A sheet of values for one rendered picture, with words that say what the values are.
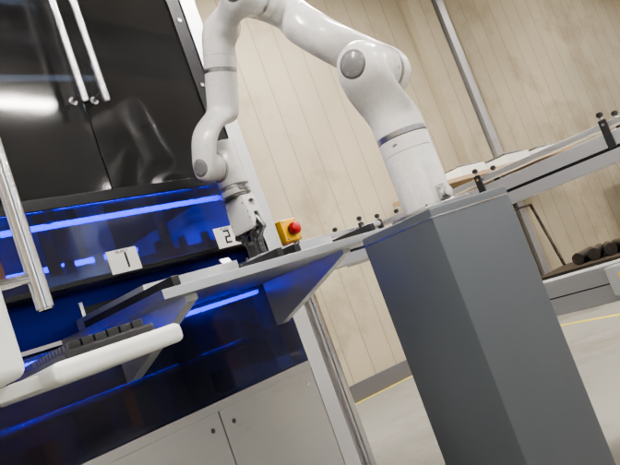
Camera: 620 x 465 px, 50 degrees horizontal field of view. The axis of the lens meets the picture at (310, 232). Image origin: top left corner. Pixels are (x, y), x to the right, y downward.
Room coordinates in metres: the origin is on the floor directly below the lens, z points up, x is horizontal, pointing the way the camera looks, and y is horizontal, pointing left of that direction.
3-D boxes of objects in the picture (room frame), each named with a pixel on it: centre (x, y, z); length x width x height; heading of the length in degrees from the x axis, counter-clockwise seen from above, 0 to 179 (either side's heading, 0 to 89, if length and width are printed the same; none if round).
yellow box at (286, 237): (2.08, 0.08, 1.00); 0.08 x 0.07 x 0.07; 46
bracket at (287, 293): (1.82, 0.05, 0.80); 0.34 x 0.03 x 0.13; 46
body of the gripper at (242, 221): (1.80, 0.15, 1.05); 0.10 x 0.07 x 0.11; 46
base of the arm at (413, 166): (1.52, -0.28, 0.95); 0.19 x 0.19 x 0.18
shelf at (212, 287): (1.65, 0.23, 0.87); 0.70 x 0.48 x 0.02; 136
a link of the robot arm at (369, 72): (1.50, -0.26, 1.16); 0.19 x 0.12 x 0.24; 148
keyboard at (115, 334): (1.13, 0.46, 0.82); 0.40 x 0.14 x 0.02; 38
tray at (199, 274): (1.58, 0.40, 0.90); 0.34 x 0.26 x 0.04; 46
